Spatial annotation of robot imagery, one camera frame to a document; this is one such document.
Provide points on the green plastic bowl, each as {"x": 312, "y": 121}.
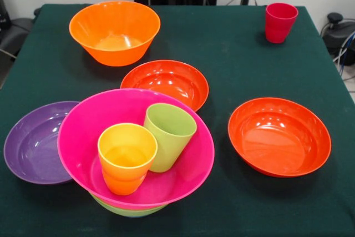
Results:
{"x": 127, "y": 210}

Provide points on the pink plastic bowl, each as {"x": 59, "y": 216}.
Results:
{"x": 80, "y": 137}

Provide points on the red plastic cup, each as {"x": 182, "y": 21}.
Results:
{"x": 278, "y": 26}

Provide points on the green plastic cup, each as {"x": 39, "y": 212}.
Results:
{"x": 169, "y": 148}

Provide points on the yellow plastic cup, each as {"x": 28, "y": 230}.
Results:
{"x": 127, "y": 165}

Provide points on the orange plastic bowl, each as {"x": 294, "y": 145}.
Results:
{"x": 113, "y": 31}

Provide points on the red plastic bowl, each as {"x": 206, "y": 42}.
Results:
{"x": 166, "y": 81}
{"x": 280, "y": 137}

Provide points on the purple plastic bowl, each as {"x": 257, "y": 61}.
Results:
{"x": 30, "y": 142}

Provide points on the dark green tablecloth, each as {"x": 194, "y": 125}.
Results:
{"x": 249, "y": 206}

